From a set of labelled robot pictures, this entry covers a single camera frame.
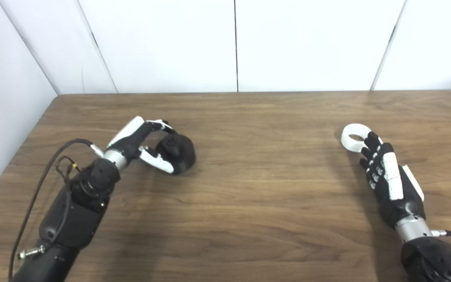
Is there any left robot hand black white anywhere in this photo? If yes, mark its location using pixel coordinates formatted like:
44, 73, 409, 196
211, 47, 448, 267
106, 116, 176, 175

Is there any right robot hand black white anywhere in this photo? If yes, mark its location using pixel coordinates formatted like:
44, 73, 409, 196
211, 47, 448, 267
359, 131, 426, 230

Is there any round black part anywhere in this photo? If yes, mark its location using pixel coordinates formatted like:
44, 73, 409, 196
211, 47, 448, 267
156, 134, 197, 175

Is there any white ring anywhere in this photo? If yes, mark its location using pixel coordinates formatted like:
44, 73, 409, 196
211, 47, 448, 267
341, 123, 373, 152

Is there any thin wire on left arm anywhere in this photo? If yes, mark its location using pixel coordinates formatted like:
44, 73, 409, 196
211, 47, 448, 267
55, 156, 81, 184

